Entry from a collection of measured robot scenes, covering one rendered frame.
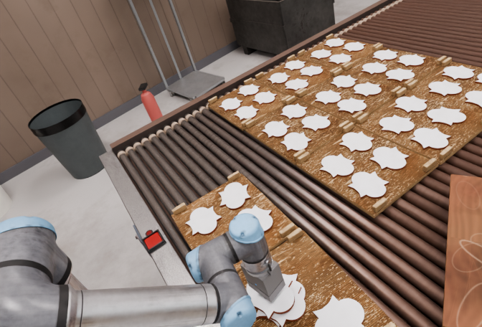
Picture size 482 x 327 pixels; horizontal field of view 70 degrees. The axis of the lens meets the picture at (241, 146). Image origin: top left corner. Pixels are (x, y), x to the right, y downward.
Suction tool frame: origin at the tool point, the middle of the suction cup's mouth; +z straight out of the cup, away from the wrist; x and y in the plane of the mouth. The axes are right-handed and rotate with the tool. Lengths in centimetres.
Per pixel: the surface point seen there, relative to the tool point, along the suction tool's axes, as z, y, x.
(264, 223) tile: 4.0, 21.2, -20.8
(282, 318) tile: 1.7, -6.2, 2.8
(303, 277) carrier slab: 5.2, -2.3, -11.7
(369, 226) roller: 6.9, -8.8, -40.3
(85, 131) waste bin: 53, 282, -38
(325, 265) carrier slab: 5.1, -5.5, -18.9
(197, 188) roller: 7, 63, -21
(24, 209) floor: 100, 307, 46
